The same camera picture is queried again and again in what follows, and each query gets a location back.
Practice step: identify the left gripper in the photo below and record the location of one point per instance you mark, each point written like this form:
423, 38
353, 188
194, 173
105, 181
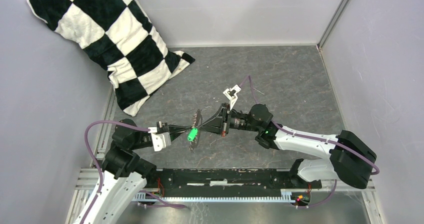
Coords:
177, 130

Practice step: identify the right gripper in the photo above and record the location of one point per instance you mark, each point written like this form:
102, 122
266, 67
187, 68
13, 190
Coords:
218, 126

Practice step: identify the key with green tag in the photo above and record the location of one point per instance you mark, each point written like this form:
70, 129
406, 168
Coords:
192, 134

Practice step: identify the metal key organizer plate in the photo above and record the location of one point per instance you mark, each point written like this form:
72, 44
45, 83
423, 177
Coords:
197, 121

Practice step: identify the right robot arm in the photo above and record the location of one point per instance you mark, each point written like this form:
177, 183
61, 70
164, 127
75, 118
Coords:
342, 156

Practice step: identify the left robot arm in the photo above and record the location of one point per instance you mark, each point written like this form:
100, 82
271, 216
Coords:
123, 173

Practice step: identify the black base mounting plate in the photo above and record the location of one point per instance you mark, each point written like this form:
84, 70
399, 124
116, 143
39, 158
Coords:
226, 182

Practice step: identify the black and white checkered pillow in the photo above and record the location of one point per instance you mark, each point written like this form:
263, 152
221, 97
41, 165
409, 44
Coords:
118, 36

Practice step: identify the aluminium corner profile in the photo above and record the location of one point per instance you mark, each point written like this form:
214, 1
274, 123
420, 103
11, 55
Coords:
332, 23

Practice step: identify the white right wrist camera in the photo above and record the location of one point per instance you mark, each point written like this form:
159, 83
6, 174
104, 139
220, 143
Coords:
232, 95

